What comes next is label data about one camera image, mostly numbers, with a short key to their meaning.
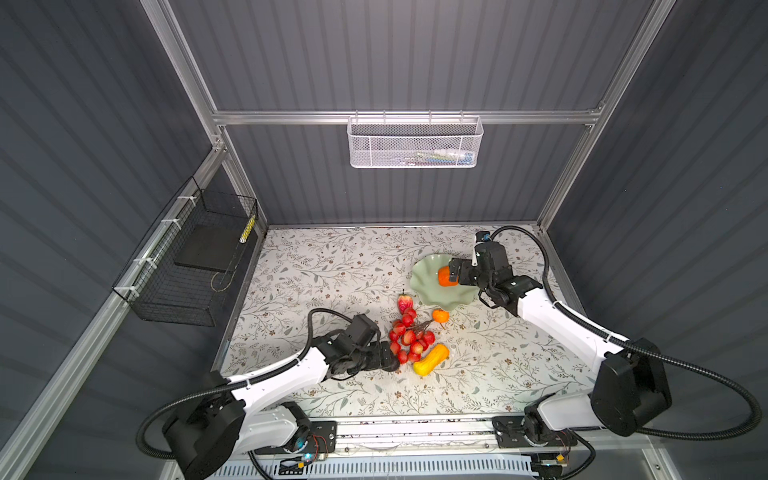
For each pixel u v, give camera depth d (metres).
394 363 0.82
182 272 0.72
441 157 0.92
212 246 0.74
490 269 0.65
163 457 0.41
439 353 0.84
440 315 0.91
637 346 0.45
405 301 0.94
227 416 0.42
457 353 0.87
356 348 0.64
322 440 0.72
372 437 0.75
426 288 1.02
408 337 0.84
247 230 0.81
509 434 0.73
